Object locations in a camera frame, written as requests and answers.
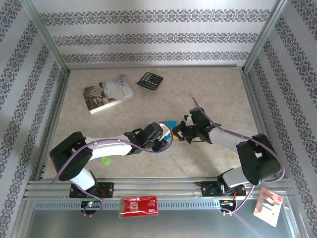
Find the blue paper sheet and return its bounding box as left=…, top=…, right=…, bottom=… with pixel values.
left=150, top=119, right=177, bottom=155

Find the grey metal sheet shelf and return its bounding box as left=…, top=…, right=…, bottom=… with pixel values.
left=23, top=208, right=302, bottom=238

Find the paperback book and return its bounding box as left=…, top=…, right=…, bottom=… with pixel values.
left=81, top=74, right=135, bottom=115

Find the black calculator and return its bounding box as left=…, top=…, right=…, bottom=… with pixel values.
left=136, top=71, right=163, bottom=91

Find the red packet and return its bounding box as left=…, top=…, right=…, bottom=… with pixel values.
left=119, top=195, right=159, bottom=219

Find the small circuit board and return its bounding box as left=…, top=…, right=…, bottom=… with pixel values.
left=219, top=199, right=236, bottom=208
left=81, top=200, right=102, bottom=209

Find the white and red tag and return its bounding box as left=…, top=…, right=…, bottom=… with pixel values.
left=253, top=187, right=283, bottom=228

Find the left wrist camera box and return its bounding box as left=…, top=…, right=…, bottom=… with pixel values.
left=141, top=122, right=172, bottom=144

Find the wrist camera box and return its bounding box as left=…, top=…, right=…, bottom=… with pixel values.
left=184, top=107, right=211, bottom=127
left=141, top=122, right=172, bottom=144

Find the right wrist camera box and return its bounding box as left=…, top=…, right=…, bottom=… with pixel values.
left=184, top=107, right=211, bottom=127

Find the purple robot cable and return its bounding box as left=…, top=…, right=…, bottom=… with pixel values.
left=192, top=96, right=287, bottom=216
left=51, top=120, right=174, bottom=218

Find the wide aluminium mounting rail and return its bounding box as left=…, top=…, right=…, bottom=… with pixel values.
left=23, top=177, right=294, bottom=200

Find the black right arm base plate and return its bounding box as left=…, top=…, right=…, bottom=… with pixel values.
left=201, top=180, right=247, bottom=198

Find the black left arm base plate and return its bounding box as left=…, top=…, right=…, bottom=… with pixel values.
left=69, top=182, right=115, bottom=199

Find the slotted metal cable duct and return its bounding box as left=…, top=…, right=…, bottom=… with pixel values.
left=32, top=199, right=285, bottom=211

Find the long aluminium wall rail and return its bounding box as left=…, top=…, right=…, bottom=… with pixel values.
left=66, top=63, right=245, bottom=71

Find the aluminium frame corner post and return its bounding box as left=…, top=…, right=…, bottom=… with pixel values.
left=242, top=0, right=292, bottom=74
left=21, top=0, right=71, bottom=75

